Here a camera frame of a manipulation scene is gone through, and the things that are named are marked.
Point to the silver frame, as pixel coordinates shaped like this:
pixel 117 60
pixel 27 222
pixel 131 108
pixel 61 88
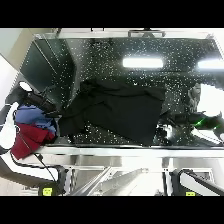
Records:
pixel 110 152

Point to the red garment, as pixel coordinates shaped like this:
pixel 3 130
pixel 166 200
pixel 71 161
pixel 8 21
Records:
pixel 28 140

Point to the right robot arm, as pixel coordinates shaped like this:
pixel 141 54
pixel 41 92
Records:
pixel 208 121

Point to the black garment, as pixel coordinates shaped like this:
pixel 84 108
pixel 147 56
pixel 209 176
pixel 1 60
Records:
pixel 123 110

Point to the blue garment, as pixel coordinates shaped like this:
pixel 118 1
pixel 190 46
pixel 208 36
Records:
pixel 33 116

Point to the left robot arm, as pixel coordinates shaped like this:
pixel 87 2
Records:
pixel 7 128

